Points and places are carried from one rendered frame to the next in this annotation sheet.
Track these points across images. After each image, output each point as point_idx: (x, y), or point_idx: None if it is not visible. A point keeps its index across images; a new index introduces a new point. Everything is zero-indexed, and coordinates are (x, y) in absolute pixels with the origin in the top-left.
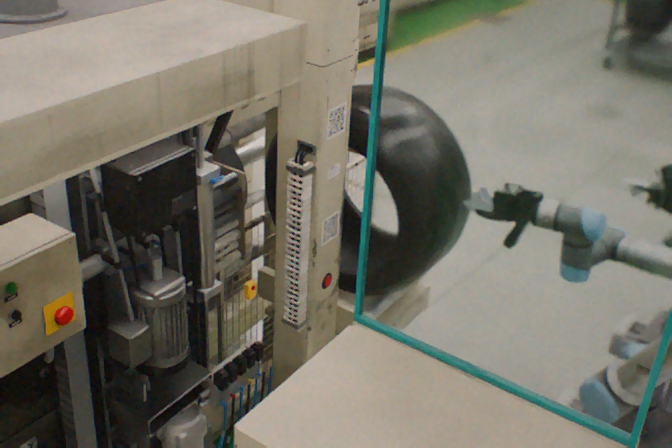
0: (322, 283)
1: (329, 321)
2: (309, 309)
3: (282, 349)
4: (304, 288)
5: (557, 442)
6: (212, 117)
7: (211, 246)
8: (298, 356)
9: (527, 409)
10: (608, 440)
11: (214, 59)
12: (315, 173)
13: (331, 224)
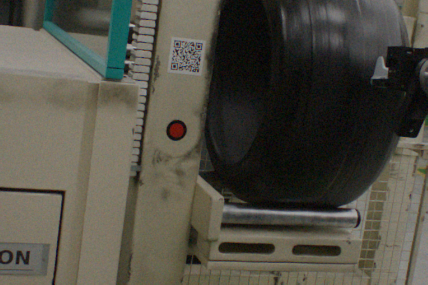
0: (168, 129)
1: (178, 196)
2: (143, 154)
3: (125, 219)
4: (137, 118)
5: (34, 62)
6: None
7: (32, 9)
8: (130, 225)
9: (63, 57)
10: (94, 74)
11: None
12: None
13: (188, 52)
